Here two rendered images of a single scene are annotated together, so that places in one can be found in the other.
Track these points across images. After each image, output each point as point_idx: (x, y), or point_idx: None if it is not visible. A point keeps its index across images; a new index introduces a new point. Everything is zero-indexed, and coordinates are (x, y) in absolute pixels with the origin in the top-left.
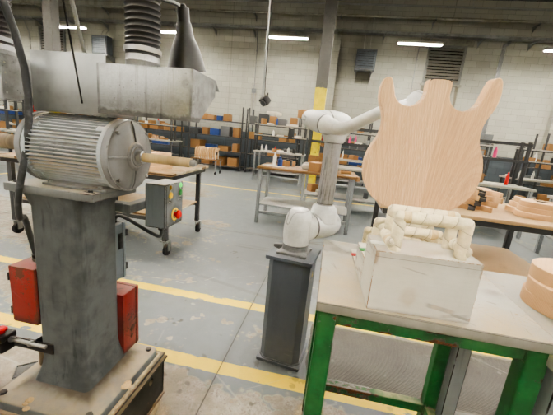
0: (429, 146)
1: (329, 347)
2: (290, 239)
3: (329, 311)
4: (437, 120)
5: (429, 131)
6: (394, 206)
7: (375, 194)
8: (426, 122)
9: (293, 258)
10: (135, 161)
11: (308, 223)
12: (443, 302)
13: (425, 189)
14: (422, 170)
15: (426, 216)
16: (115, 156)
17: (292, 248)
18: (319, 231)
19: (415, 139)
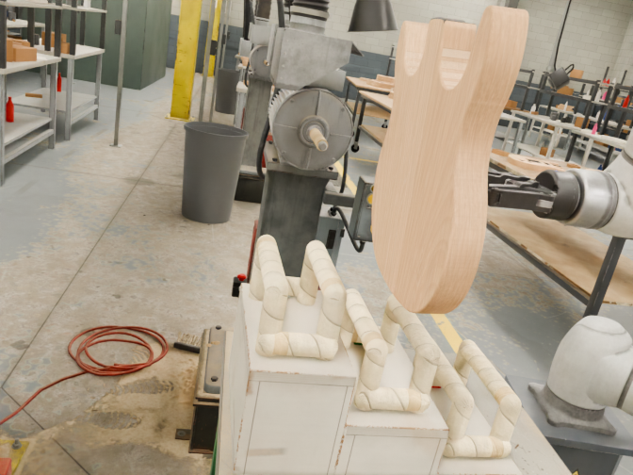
0: (414, 160)
1: None
2: (551, 370)
3: (222, 350)
4: (425, 106)
5: (417, 127)
6: (310, 242)
7: (374, 237)
8: (417, 108)
9: (532, 408)
10: (307, 137)
11: (591, 357)
12: (235, 409)
13: (402, 251)
14: (404, 208)
15: (263, 251)
16: (281, 124)
17: (547, 390)
18: (625, 397)
19: (407, 142)
